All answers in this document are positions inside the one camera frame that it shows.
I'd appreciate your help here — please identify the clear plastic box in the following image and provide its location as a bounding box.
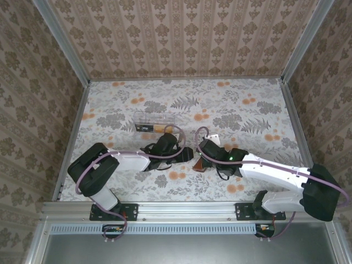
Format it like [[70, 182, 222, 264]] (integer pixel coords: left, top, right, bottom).
[[133, 111, 177, 135]]

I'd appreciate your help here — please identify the orange card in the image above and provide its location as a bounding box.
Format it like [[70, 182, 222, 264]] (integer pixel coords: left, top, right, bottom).
[[153, 124, 174, 134]]

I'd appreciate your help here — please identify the floral patterned table cover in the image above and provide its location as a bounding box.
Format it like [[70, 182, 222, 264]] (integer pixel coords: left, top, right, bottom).
[[59, 79, 317, 203]]

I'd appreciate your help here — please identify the grey metal panel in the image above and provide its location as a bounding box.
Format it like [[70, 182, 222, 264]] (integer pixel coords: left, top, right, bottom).
[[41, 233, 342, 264]]

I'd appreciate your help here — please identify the thin black right gripper cable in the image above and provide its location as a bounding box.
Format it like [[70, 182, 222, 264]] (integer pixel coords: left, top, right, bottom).
[[216, 164, 234, 182]]

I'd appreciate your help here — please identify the wide aluminium base rail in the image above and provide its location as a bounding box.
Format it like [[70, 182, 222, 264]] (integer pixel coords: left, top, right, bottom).
[[41, 201, 339, 223]]

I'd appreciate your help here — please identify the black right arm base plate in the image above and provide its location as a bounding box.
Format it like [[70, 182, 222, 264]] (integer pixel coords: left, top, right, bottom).
[[235, 202, 287, 221]]

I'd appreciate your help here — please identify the white slotted cable duct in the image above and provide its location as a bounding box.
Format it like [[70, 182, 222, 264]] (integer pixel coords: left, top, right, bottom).
[[51, 223, 277, 235]]

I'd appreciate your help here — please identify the thin aluminium table edge rail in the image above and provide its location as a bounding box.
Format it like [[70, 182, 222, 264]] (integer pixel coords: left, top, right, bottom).
[[52, 81, 91, 203], [280, 79, 320, 177], [88, 78, 284, 83]]

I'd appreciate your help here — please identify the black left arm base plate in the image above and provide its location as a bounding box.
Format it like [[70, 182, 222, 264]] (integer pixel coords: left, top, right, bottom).
[[90, 202, 139, 221]]

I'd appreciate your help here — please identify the black connector box with wires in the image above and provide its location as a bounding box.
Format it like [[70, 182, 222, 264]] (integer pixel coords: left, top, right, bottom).
[[102, 224, 124, 235], [255, 223, 276, 238]]

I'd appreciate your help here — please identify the short aluminium frame post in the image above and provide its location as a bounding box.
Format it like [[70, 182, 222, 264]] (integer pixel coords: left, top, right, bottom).
[[326, 219, 352, 264], [24, 219, 52, 264]]

